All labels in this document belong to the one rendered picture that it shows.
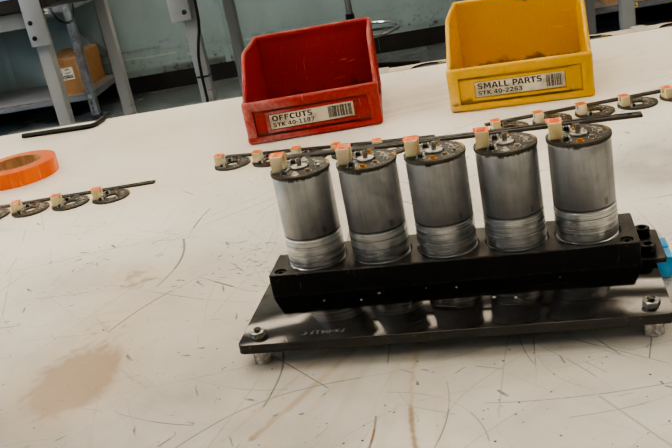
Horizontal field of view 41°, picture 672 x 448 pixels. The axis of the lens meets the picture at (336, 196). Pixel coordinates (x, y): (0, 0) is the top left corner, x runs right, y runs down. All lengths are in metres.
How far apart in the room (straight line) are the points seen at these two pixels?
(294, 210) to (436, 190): 0.06
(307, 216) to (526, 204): 0.09
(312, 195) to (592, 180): 0.11
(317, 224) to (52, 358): 0.13
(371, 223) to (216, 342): 0.08
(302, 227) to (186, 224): 0.17
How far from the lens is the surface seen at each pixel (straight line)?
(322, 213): 0.36
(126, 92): 3.51
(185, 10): 2.73
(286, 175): 0.36
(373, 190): 0.35
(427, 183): 0.35
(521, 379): 0.32
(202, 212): 0.54
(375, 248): 0.36
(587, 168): 0.35
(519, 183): 0.35
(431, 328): 0.33
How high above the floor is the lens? 0.92
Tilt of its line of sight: 19 degrees down
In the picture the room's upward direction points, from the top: 11 degrees counter-clockwise
